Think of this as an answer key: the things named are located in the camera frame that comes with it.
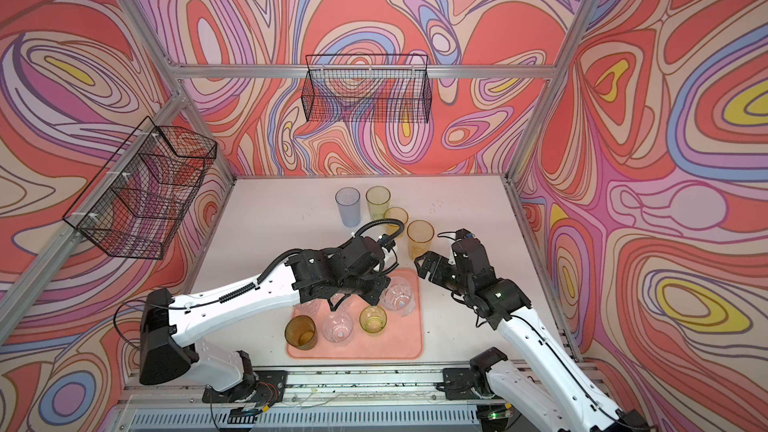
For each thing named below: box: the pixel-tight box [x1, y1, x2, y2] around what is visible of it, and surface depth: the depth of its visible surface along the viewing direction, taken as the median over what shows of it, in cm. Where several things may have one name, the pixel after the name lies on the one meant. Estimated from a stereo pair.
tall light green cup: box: [365, 185, 391, 221], surface depth 99 cm
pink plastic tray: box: [286, 268, 424, 359], surface depth 82 cm
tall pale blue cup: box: [335, 186, 361, 228], surface depth 100 cm
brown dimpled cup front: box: [284, 315, 318, 351], surface depth 78 cm
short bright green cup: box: [359, 305, 388, 335], surface depth 84 cm
